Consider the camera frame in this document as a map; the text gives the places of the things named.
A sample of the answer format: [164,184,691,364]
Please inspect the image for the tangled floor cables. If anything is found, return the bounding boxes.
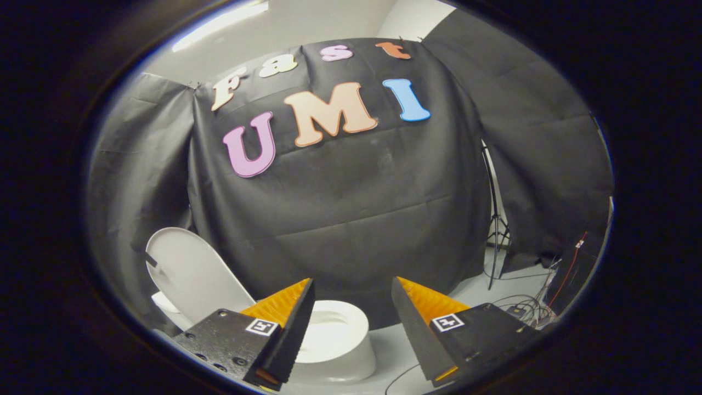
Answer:
[483,258,561,330]

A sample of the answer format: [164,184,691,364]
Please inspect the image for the black light stand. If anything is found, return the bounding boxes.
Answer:
[482,140,513,290]

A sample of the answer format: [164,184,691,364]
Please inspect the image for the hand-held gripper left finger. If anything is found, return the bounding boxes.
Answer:
[173,278,316,392]

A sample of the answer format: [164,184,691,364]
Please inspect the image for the white toilet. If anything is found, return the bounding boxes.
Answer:
[151,291,377,383]

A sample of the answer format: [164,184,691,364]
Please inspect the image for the white toilet lid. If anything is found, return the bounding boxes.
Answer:
[145,227,257,331]

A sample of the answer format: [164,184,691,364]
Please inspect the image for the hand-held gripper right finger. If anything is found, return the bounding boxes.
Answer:
[391,276,541,387]

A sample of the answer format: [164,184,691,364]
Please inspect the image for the dark panel with red wire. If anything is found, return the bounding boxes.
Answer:
[543,232,599,314]

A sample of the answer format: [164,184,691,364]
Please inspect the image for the black backdrop cloth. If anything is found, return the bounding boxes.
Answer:
[88,8,614,330]

